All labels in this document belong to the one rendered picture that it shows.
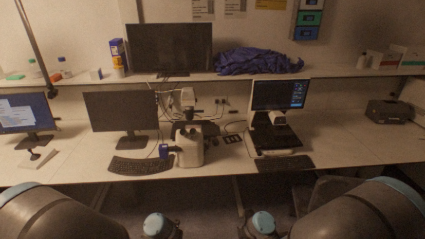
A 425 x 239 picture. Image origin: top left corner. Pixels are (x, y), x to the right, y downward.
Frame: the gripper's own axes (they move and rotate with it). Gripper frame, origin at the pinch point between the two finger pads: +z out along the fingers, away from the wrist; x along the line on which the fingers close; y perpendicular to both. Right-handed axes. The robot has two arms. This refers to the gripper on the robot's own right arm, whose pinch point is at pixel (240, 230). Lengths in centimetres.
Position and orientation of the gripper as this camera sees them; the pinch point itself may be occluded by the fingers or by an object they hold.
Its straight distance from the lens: 135.0
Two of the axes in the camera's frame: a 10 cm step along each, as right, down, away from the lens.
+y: 1.2, 7.8, -6.2
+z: -1.7, 6.3, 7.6
